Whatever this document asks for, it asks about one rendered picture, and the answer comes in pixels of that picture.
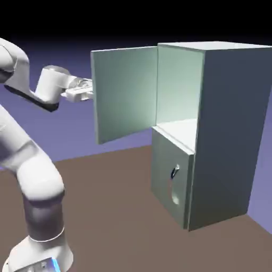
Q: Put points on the pale green cabinet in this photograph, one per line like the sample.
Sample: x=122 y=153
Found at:
x=229 y=131

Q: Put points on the pale green closed cabinet door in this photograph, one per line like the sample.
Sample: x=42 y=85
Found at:
x=163 y=170

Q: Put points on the pale green cabinet door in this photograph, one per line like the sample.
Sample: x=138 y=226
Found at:
x=125 y=93
x=163 y=170

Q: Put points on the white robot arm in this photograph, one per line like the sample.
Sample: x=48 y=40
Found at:
x=38 y=176

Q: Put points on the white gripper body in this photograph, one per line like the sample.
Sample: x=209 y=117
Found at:
x=77 y=95

